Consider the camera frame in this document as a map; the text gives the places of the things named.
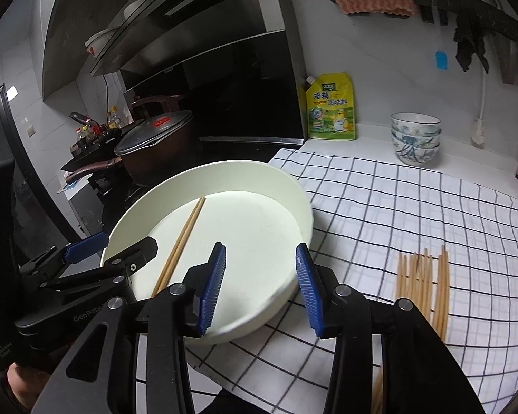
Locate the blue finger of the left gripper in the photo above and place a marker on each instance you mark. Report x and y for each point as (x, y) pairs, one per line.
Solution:
(125, 263)
(81, 250)

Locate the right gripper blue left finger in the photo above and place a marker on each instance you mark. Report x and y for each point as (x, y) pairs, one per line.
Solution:
(208, 290)

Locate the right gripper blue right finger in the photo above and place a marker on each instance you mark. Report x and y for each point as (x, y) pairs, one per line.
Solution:
(311, 289)

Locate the wooden chopstick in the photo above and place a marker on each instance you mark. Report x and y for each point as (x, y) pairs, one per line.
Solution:
(401, 276)
(423, 268)
(446, 294)
(437, 321)
(177, 247)
(183, 245)
(408, 279)
(428, 296)
(414, 278)

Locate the person's left hand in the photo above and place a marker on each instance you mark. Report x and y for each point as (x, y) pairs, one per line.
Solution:
(26, 384)

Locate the white black checkered cloth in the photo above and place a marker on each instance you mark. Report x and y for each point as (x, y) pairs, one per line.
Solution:
(387, 229)

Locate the dark frying pan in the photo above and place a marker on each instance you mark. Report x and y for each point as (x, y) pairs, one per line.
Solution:
(99, 158)

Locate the condiment bottles cluster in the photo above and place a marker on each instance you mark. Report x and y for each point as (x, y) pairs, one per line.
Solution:
(91, 133)

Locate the dark cooking pot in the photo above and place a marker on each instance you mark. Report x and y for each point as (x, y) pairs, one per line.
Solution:
(148, 165)

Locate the glass pot lid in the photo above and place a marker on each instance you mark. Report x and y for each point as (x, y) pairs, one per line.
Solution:
(152, 131)

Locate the bottom floral porcelain bowl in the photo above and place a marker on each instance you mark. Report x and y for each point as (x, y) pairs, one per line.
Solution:
(413, 155)

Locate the floral porcelain bowl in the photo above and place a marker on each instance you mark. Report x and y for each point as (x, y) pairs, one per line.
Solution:
(413, 155)
(424, 142)
(417, 124)

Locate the yellow seasoning pouch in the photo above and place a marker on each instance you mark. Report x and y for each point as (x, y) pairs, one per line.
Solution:
(331, 107)

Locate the middle floral porcelain bowl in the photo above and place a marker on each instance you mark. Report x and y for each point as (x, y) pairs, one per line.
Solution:
(424, 142)

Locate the top floral porcelain bowl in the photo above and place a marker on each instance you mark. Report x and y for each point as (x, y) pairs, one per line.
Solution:
(417, 124)

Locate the black range hood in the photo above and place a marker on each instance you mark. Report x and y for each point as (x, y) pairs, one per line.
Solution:
(236, 64)

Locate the white hanging brush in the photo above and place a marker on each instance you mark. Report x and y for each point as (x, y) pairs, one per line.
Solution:
(477, 128)

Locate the black hanging rag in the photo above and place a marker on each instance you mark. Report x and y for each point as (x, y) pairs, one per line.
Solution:
(469, 37)

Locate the blue wall sticker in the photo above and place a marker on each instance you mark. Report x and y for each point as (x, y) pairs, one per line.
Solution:
(441, 60)

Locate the black wall hook rail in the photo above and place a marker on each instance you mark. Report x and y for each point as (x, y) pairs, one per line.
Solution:
(493, 19)

